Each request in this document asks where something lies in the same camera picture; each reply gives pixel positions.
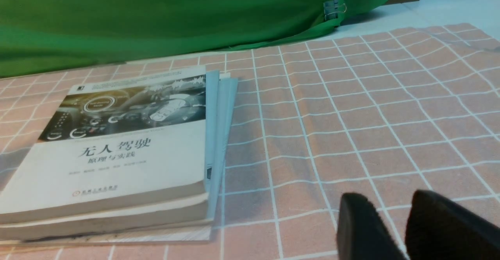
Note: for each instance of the silver binder clip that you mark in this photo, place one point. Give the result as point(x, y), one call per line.
point(332, 9)

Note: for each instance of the green backdrop cloth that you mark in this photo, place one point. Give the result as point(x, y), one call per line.
point(39, 36)

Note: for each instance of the pink checkered tablecloth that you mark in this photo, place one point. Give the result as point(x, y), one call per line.
point(380, 114)

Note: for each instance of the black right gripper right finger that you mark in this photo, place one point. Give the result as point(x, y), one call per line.
point(440, 229)

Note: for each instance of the blue book under stack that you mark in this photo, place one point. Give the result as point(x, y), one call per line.
point(220, 135)

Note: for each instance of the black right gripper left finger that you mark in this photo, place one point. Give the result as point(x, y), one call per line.
point(361, 233)

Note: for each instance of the white autonomous driving book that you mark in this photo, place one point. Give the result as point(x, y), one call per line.
point(117, 154)

